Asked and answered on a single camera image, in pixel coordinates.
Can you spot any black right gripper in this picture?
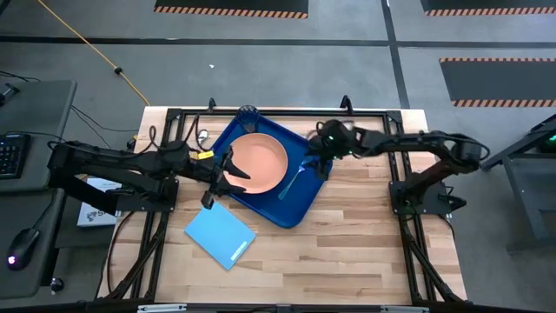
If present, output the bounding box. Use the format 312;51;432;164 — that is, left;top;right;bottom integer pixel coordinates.
305;119;365;182

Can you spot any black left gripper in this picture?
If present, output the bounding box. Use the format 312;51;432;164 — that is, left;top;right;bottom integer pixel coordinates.
187;145;252;197

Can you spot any light blue plastic spoon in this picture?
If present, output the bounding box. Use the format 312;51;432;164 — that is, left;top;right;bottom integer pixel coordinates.
277;160;308;202

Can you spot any orange round plate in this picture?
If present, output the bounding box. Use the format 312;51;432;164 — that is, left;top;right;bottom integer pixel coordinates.
222;132;289;196

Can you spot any blue plastic tray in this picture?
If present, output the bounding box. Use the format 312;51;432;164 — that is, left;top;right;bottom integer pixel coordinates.
209;111;334;230

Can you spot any light blue rectangular pad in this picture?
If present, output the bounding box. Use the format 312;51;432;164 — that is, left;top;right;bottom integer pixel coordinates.
184;201;258;272

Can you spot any white printed box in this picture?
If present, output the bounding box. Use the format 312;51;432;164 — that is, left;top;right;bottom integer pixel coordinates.
76;176;123;229

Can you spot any black hazard-striped floor mat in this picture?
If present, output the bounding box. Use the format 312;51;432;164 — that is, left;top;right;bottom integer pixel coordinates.
420;0;556;17
439;57;556;109
153;0;310;20

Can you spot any grey side desk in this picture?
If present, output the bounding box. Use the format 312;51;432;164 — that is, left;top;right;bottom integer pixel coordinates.
0;79;79;300

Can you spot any dark grey equipment stand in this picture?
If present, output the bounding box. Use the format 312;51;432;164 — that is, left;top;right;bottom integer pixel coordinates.
479;113;556;254

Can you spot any black computer keyboard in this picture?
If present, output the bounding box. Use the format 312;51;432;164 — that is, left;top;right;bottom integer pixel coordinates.
0;132;32;181

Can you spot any black computer mouse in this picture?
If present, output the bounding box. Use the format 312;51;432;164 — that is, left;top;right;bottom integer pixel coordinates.
5;227;42;272

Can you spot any black aluminium table frame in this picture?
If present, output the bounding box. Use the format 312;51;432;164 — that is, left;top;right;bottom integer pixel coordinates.
103;106;467;305

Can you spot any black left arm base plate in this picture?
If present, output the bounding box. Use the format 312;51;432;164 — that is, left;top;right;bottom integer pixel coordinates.
113;176;181;215

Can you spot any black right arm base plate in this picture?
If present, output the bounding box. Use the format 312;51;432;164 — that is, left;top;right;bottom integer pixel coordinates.
387;179;468;217

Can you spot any thin black floor cable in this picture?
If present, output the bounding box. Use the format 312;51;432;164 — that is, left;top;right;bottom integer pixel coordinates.
69;104;141;133

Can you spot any silver metal bracket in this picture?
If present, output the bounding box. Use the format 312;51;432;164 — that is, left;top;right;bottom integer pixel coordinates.
136;303;189;313
379;304;430;313

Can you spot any yellow floor cable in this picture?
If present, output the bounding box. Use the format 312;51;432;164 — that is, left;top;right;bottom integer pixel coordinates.
36;0;152;107

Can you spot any black desk handle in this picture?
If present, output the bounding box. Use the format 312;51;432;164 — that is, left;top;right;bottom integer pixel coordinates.
0;83;21;108

